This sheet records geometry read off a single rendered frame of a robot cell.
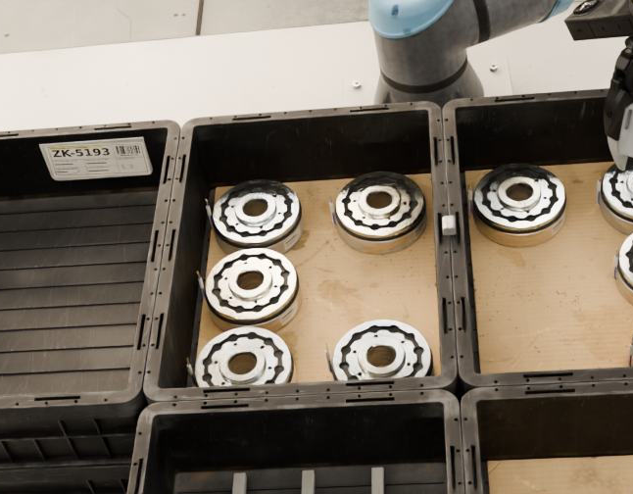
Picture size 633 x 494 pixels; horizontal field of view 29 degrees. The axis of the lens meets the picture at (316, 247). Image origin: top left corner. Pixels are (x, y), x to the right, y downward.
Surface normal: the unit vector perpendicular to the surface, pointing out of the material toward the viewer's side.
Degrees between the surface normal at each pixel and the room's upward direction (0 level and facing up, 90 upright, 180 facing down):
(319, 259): 0
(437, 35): 90
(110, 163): 90
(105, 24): 0
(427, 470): 0
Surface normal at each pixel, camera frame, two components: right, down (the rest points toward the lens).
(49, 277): -0.12, -0.67
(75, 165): -0.03, 0.74
